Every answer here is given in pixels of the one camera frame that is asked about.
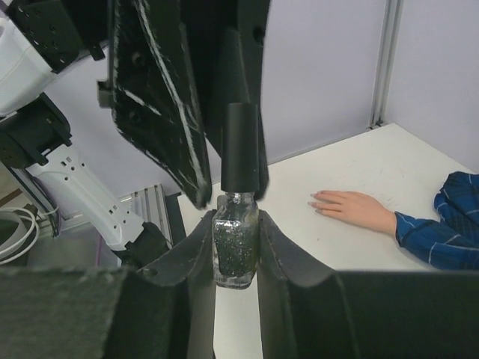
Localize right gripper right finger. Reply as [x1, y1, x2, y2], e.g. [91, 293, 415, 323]
[257, 212, 478, 358]

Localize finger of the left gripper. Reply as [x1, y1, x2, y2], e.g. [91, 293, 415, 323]
[194, 1, 270, 200]
[98, 1, 212, 209]

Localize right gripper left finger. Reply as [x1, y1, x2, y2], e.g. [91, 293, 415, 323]
[1, 211, 216, 358]

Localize black nail polish cap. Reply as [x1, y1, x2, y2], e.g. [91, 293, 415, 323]
[221, 102, 260, 193]

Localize glitter nail polish bottle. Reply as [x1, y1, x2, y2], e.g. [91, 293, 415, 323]
[212, 193, 259, 290]

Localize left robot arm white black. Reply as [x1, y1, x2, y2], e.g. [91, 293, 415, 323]
[1, 1, 270, 268]

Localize mannequin hand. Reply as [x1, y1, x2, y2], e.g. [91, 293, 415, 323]
[308, 191, 397, 236]

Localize blue plaid shirt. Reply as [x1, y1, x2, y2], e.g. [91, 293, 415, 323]
[395, 171, 478, 270]

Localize aluminium rail front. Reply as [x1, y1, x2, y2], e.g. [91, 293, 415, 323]
[120, 184, 186, 248]

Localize left aluminium frame post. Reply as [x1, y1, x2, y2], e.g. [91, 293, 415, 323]
[369, 0, 403, 129]

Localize white coiled cable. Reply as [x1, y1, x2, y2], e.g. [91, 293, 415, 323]
[0, 207, 40, 263]

